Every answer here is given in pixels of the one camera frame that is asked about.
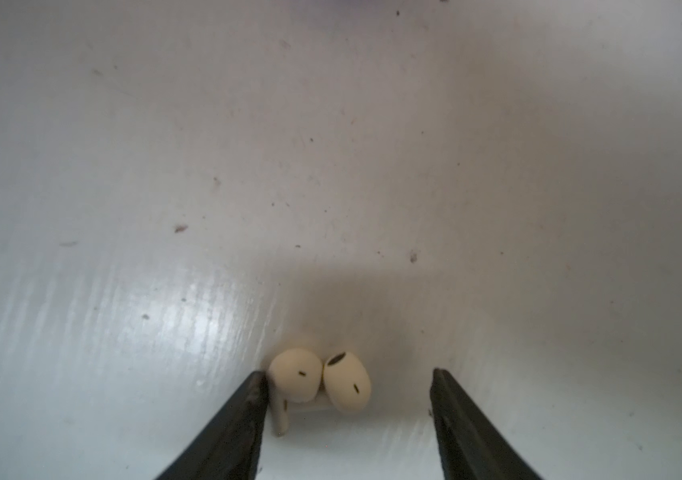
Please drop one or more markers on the beige earbud pair front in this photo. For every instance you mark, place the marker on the beige earbud pair front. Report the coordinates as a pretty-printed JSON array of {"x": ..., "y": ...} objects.
[{"x": 346, "y": 387}]

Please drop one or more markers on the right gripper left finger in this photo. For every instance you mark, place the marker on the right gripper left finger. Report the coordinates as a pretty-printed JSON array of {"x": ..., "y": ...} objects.
[{"x": 229, "y": 446}]

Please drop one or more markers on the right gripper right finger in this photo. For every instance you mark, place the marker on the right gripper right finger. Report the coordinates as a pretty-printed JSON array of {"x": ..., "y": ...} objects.
[{"x": 470, "y": 446}]

